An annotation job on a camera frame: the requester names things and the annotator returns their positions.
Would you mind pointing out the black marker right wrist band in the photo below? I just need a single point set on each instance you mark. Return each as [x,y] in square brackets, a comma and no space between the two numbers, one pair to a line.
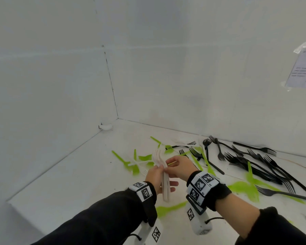
[211,190]

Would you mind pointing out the pile of white plastic forks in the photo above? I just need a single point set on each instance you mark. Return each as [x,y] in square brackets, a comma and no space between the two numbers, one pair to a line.
[140,163]

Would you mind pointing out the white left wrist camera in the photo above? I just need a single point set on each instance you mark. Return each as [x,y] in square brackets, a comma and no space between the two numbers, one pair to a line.
[153,233]

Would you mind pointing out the pile of black plastic forks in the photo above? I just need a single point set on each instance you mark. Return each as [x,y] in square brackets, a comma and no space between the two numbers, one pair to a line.
[270,173]

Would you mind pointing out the small white wall clip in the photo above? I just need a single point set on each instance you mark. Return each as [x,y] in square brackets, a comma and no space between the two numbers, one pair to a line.
[106,126]

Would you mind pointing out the pile of plastic cutlery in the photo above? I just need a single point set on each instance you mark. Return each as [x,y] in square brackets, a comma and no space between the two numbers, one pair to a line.
[244,188]

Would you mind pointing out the person's left forearm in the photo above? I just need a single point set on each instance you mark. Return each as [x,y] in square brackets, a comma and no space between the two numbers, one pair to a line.
[97,221]

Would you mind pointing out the person's left hand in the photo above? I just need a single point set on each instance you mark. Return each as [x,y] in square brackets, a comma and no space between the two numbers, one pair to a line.
[154,178]

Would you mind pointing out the black marker wrist band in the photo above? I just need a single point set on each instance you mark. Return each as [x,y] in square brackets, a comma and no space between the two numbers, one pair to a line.
[144,195]
[211,190]

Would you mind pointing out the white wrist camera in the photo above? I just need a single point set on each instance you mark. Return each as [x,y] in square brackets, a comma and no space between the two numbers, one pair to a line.
[153,233]
[199,221]

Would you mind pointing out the stack of white forks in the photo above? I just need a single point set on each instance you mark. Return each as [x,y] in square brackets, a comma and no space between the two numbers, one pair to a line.
[165,191]

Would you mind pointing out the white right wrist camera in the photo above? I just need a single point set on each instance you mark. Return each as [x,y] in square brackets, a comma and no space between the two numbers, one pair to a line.
[199,221]

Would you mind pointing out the person's right hand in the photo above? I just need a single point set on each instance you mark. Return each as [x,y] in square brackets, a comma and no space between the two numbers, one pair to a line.
[183,167]

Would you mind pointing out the black marker left wrist band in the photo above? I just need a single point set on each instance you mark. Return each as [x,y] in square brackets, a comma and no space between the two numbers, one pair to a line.
[144,195]

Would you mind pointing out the printed paper wall notice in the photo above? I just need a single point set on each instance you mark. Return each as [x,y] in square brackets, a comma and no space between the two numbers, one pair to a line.
[303,71]

